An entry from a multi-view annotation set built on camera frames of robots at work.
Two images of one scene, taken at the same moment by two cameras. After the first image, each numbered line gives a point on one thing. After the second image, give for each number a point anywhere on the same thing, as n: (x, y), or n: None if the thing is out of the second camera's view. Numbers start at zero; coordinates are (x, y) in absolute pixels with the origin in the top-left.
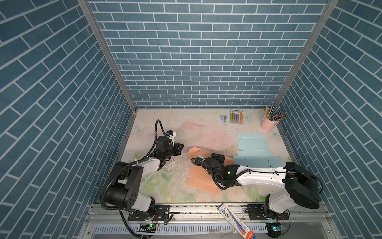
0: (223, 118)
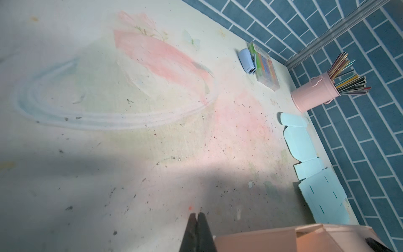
0: (248, 60)
